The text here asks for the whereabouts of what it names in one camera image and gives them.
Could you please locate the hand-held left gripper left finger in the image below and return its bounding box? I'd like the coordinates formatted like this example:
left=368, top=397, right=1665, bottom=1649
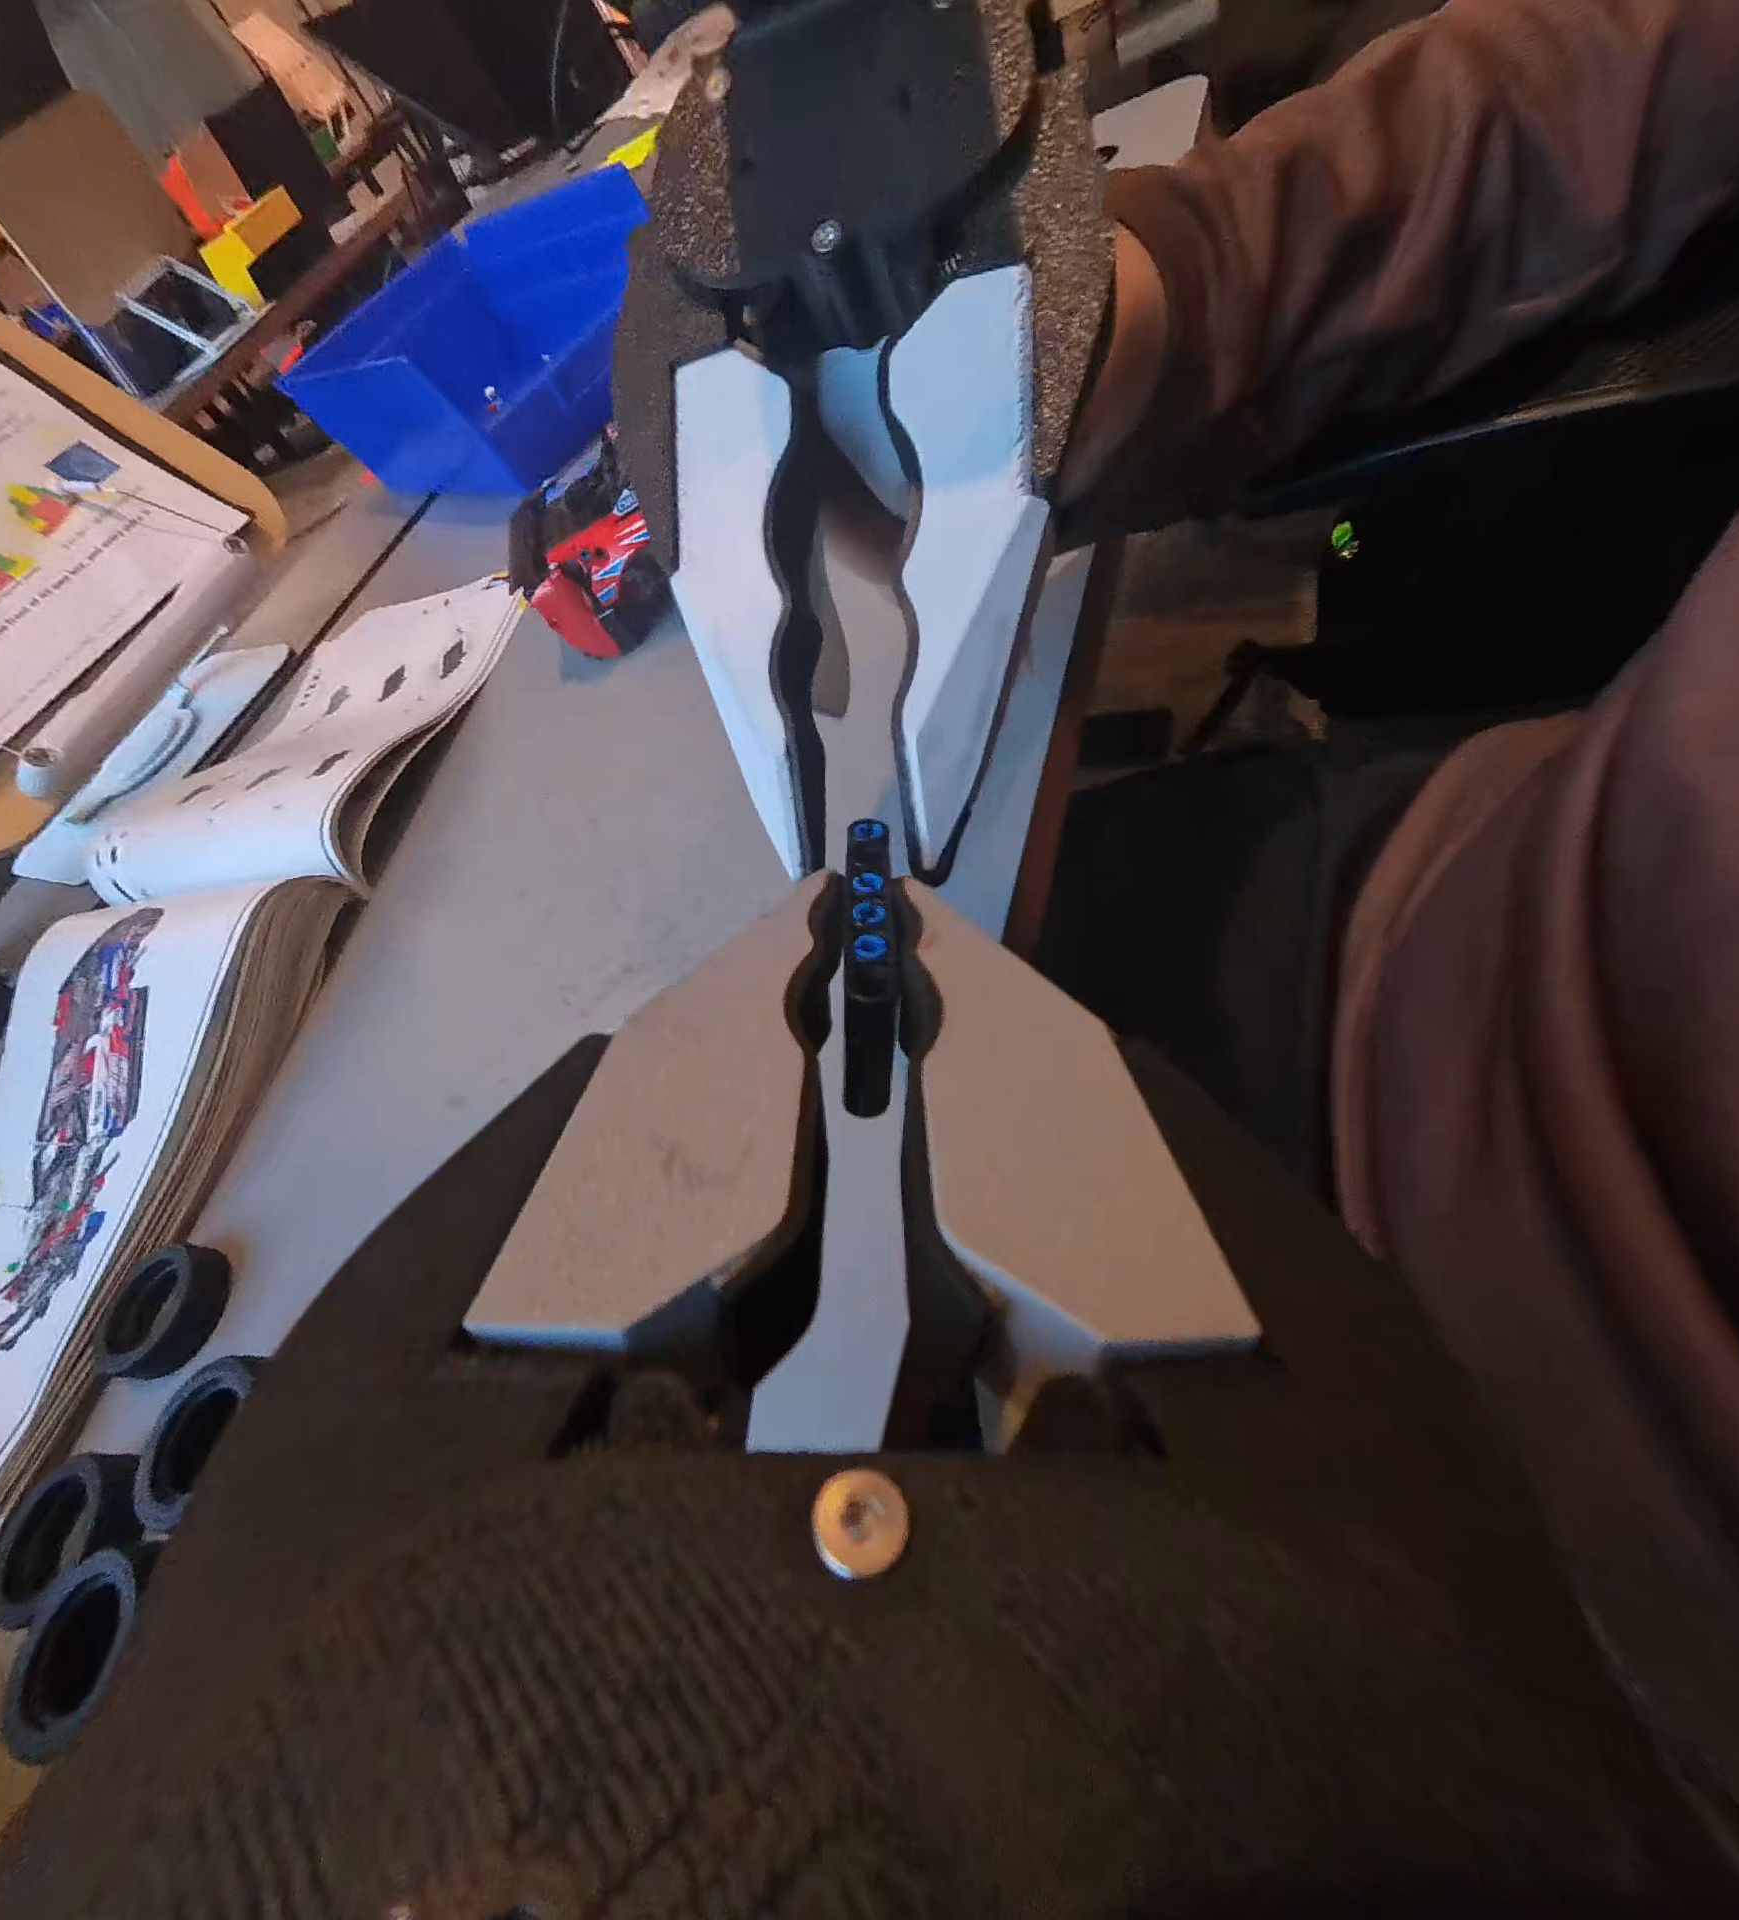
left=462, top=877, right=834, bottom=1389

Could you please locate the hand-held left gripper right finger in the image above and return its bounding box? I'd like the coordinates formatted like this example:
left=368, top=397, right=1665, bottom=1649
left=907, top=882, right=1261, bottom=1442

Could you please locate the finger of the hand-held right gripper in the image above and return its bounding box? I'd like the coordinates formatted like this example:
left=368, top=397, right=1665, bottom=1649
left=880, top=261, right=1057, bottom=888
left=674, top=343, right=829, bottom=880

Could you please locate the black toy brick assembly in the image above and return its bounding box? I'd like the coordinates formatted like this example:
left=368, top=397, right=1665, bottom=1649
left=842, top=815, right=904, bottom=1117

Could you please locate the person's right forearm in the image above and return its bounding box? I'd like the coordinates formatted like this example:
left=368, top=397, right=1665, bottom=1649
left=1057, top=0, right=1739, bottom=541

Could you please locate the grey desk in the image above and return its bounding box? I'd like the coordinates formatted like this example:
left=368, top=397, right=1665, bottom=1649
left=0, top=449, right=1103, bottom=1906

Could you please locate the toy race car model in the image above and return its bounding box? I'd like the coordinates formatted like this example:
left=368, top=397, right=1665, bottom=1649
left=509, top=425, right=680, bottom=659

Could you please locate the blue plastic bin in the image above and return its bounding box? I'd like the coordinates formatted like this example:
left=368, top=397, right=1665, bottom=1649
left=278, top=160, right=652, bottom=497

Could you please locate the black toy tyre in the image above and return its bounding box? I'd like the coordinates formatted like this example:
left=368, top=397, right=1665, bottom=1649
left=97, top=1244, right=234, bottom=1379
left=0, top=1553, right=158, bottom=1763
left=134, top=1358, right=263, bottom=1533
left=0, top=1450, right=145, bottom=1629

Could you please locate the white stand base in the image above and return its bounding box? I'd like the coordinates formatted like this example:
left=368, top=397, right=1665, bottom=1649
left=15, top=644, right=294, bottom=887

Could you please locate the thick instruction booklet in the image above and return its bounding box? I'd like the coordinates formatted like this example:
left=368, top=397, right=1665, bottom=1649
left=0, top=575, right=529, bottom=1593

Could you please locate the person's brown shirt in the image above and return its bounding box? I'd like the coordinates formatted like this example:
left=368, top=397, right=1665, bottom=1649
left=1336, top=435, right=1739, bottom=1920

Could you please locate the yellow toy brick block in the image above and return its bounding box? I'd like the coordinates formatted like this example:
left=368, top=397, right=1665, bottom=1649
left=200, top=186, right=304, bottom=308

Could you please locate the cardboard sheet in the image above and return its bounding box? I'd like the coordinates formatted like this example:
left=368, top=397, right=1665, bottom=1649
left=0, top=90, right=196, bottom=323

